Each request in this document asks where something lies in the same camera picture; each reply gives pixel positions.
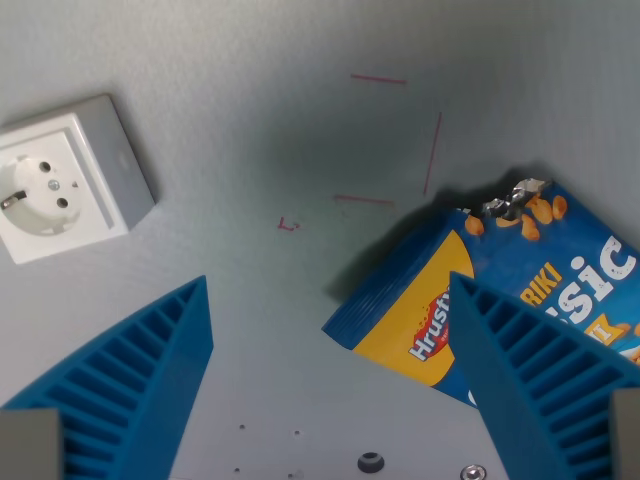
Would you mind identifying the blue Hrusty snack bag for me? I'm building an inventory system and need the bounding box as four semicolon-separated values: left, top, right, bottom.
321;177;640;412

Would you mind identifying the white wall power socket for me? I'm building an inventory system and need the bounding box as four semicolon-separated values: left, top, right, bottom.
0;93;158;266

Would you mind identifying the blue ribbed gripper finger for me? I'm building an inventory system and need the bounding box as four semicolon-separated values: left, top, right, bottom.
448;270;640;480
0;274;215;480

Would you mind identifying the round black hole plug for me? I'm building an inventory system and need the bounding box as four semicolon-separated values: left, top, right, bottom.
357;451;386;474

